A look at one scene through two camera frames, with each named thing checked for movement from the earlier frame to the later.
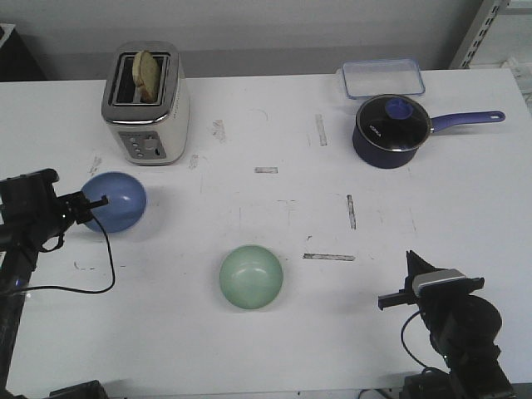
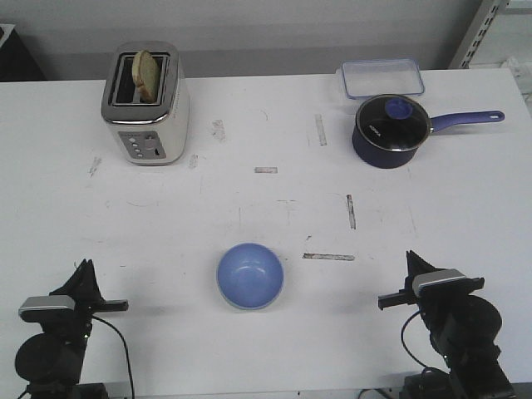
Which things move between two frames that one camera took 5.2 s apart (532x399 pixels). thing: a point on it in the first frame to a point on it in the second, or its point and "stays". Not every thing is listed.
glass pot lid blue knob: (394, 122) stays
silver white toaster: (147, 134) stays
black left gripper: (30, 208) to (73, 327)
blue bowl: (126, 201) to (249, 275)
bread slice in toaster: (146, 76) stays
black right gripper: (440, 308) stays
